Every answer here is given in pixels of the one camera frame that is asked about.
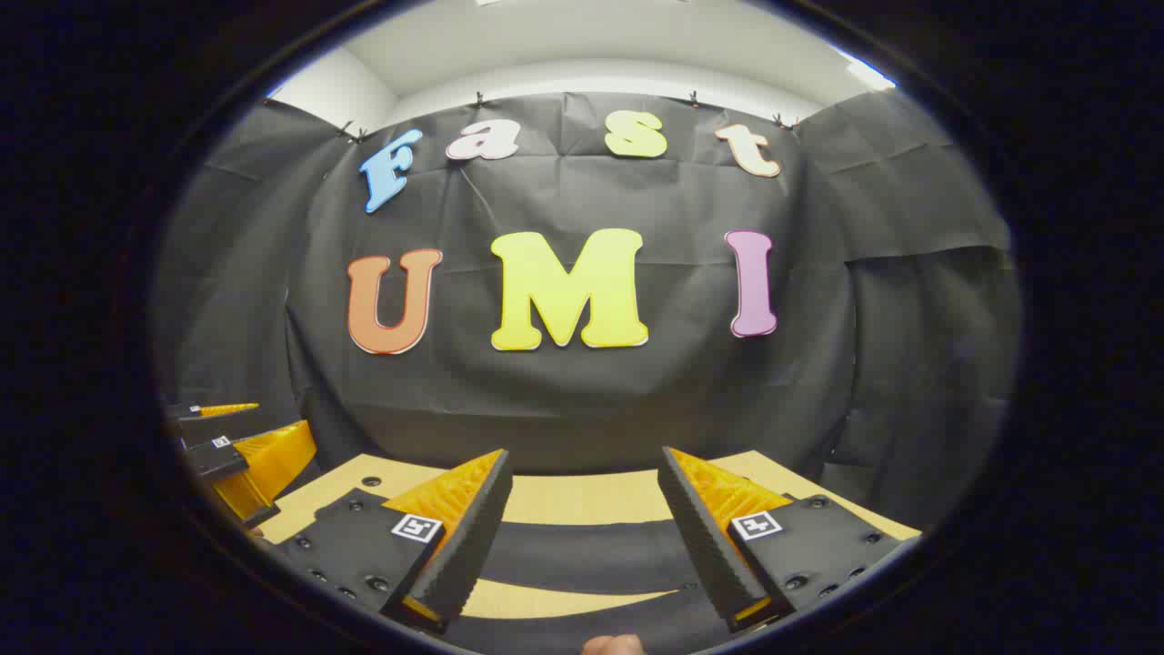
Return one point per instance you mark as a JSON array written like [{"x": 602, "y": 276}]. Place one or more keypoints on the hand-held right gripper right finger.
[{"x": 705, "y": 546}]

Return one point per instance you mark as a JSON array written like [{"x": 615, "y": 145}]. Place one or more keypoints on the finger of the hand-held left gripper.
[
  {"x": 214, "y": 459},
  {"x": 186, "y": 414}
]

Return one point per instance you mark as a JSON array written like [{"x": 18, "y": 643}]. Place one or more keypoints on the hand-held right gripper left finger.
[{"x": 464, "y": 555}]

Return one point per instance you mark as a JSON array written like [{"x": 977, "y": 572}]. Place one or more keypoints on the black backdrop cloth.
[{"x": 582, "y": 409}]

